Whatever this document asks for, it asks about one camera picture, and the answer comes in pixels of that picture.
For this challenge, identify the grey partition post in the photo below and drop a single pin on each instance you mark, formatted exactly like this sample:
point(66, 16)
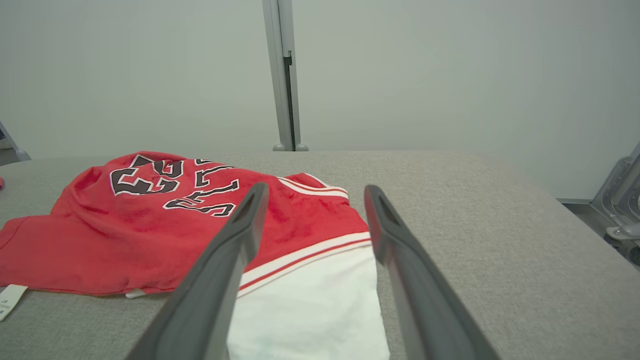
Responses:
point(280, 75)

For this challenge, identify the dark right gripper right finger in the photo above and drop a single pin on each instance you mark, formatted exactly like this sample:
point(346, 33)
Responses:
point(425, 300)

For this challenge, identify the grey metal machine frame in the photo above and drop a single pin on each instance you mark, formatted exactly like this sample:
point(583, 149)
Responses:
point(620, 200)

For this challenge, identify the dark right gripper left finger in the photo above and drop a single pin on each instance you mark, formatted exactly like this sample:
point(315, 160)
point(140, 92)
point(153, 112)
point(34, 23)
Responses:
point(210, 280)

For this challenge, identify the grey metal tube frame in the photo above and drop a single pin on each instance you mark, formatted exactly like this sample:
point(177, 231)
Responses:
point(10, 150)

